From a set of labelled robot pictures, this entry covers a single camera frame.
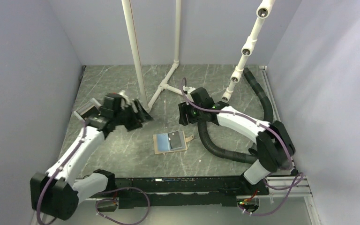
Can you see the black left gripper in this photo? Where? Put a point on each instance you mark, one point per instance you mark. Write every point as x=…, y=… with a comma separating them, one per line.
x=136, y=119

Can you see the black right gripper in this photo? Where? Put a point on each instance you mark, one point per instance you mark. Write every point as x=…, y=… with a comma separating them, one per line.
x=183, y=108

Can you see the black VIP credit card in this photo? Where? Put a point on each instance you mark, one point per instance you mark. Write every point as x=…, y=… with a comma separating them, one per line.
x=175, y=140

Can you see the tan leather card holder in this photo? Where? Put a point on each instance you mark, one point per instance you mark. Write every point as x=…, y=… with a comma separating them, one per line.
x=161, y=143

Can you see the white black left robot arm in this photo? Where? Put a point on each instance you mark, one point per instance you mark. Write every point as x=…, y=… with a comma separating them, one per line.
x=71, y=167

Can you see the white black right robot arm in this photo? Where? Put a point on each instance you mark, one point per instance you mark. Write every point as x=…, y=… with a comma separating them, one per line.
x=274, y=146

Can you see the white card tray box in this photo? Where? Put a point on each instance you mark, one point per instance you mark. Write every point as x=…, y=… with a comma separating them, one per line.
x=86, y=110

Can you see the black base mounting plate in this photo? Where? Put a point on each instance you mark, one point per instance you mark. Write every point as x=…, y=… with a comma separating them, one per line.
x=226, y=191

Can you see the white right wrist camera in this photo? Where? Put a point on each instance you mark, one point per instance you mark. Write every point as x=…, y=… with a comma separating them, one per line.
x=188, y=90

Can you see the side aluminium rail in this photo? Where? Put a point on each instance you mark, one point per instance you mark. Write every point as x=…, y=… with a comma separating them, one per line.
x=267, y=88

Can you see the aluminium extrusion rail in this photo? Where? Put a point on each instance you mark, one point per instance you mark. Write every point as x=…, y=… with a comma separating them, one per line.
x=279, y=187

